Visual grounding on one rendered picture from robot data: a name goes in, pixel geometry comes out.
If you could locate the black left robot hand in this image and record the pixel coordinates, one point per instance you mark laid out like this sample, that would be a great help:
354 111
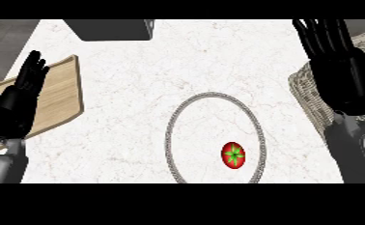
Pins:
20 97

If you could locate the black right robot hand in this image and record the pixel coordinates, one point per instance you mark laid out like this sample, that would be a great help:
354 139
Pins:
341 74

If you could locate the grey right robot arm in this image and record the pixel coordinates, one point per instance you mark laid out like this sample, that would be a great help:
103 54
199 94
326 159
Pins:
350 148

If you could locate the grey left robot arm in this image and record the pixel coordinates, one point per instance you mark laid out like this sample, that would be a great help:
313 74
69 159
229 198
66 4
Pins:
13 161

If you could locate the pale wicker basket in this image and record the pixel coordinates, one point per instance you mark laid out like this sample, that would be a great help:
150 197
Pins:
310 90

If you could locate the red tomato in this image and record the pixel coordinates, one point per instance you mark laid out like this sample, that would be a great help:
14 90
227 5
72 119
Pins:
234 155

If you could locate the pale wooden cutting board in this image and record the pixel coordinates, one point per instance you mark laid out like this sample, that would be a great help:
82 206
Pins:
60 97

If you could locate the dark grey appliance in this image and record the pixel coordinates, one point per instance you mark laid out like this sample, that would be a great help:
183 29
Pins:
115 29

